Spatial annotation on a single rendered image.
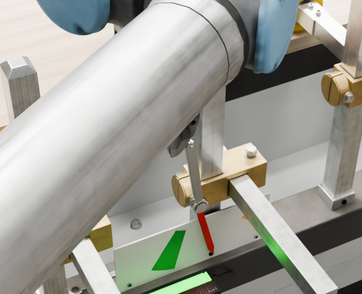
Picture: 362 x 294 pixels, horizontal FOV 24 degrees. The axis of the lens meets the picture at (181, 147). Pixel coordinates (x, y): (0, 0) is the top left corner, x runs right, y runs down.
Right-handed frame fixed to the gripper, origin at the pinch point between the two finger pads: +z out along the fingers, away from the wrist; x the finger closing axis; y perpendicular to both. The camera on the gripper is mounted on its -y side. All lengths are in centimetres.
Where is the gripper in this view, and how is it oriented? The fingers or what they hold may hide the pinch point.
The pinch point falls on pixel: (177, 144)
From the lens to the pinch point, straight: 106.3
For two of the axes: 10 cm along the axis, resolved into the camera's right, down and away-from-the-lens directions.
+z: -0.1, 7.5, 6.6
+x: 4.5, 5.9, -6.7
